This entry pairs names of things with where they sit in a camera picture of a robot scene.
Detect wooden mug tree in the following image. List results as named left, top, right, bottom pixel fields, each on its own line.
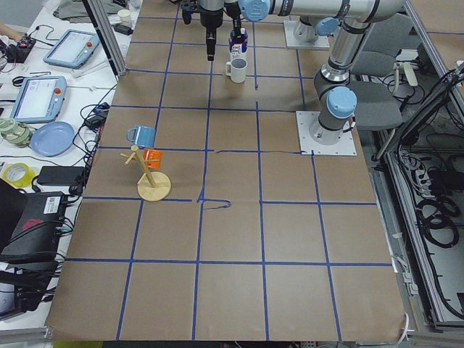
left=121, top=145, right=171, bottom=202

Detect aluminium frame post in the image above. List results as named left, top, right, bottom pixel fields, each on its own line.
left=82, top=0, right=127, bottom=77

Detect yellow tape roll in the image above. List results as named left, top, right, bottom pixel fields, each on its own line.
left=2, top=163, right=36, bottom=189

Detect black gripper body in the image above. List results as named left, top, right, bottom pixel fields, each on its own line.
left=181, top=0, right=224, bottom=29

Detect teach pendant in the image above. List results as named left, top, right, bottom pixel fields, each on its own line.
left=43, top=29, right=100, bottom=69
left=10, top=76, right=67, bottom=123

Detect black scissors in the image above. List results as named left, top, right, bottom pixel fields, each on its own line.
left=12, top=76, right=25, bottom=88

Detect orange mug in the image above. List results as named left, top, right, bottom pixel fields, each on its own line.
left=143, top=148, right=162, bottom=170

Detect blue plate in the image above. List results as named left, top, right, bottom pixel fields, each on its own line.
left=30, top=121, right=75, bottom=157

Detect near teach pendant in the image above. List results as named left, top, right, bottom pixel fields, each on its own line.
left=10, top=76, right=67, bottom=123

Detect black power adapter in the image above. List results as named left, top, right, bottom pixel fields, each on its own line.
left=37, top=166, right=84, bottom=186

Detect far teach pendant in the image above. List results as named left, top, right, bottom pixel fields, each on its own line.
left=43, top=29, right=100, bottom=69

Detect grey cloth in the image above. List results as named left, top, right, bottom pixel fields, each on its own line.
left=52, top=0, right=138, bottom=20

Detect blue mug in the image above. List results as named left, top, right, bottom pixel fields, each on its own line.
left=126, top=125, right=156, bottom=148

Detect grey office chair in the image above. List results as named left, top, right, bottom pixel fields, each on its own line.
left=349, top=12, right=421, bottom=131

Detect white HOME mug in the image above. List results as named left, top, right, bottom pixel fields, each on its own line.
left=225, top=57, right=247, bottom=83

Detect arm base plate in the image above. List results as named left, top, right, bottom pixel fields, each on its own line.
left=296, top=111, right=357, bottom=156
left=283, top=17, right=330, bottom=51

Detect black electronics box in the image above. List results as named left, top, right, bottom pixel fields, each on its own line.
left=1, top=181, right=65, bottom=265

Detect paper cup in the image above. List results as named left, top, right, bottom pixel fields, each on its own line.
left=117, top=9, right=132, bottom=27

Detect green tape rolls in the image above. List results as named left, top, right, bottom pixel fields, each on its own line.
left=1, top=118, right=33, bottom=147

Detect blue milk carton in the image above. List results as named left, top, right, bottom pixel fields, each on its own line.
left=228, top=28, right=248, bottom=60

